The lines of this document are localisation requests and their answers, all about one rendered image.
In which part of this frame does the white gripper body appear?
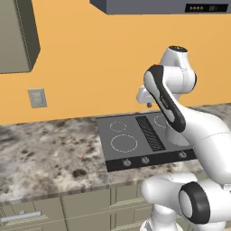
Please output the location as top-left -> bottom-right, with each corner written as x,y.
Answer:
135,85 -> 157,106

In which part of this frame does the black induction hob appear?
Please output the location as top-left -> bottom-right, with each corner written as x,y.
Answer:
96,111 -> 199,173

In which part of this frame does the grey wall socket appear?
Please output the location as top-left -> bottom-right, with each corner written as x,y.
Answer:
27,88 -> 48,109

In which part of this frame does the silver drawer handle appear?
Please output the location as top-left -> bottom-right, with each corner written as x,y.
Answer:
0,210 -> 42,223

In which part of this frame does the olive grey drawer front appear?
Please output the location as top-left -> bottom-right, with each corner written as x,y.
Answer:
0,197 -> 66,231
115,181 -> 144,204
60,188 -> 113,219

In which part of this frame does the grey range hood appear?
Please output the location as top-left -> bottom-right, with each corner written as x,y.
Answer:
89,0 -> 231,15

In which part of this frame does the olive grey wall cupboard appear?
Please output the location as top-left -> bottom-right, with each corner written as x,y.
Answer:
0,0 -> 42,74

